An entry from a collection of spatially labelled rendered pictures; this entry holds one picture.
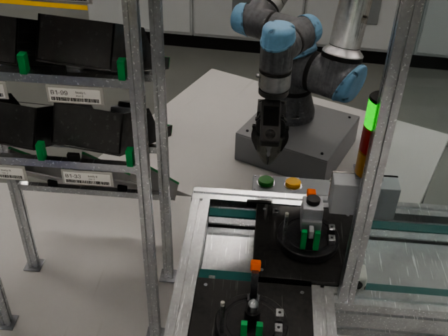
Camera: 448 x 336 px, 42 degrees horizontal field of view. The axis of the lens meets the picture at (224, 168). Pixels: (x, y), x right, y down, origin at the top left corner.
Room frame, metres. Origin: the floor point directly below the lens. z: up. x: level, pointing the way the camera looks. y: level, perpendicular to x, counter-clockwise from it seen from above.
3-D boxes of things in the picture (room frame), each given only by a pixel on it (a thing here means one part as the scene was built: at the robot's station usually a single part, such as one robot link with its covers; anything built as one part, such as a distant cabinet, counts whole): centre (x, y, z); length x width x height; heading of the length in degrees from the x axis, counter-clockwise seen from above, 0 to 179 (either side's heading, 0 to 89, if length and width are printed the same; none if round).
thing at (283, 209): (0.96, -0.19, 0.96); 0.24 x 0.24 x 0.02; 86
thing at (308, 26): (1.29, -0.16, 1.32); 0.11 x 0.11 x 0.08; 54
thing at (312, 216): (0.95, -0.19, 1.06); 0.08 x 0.04 x 0.07; 176
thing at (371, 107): (0.83, -0.26, 1.39); 0.05 x 0.05 x 0.05
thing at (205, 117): (1.50, -0.18, 0.84); 0.90 x 0.70 x 0.03; 62
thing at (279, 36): (1.20, -0.11, 1.33); 0.09 x 0.08 x 0.11; 144
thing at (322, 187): (1.17, -0.18, 0.93); 0.21 x 0.07 x 0.06; 86
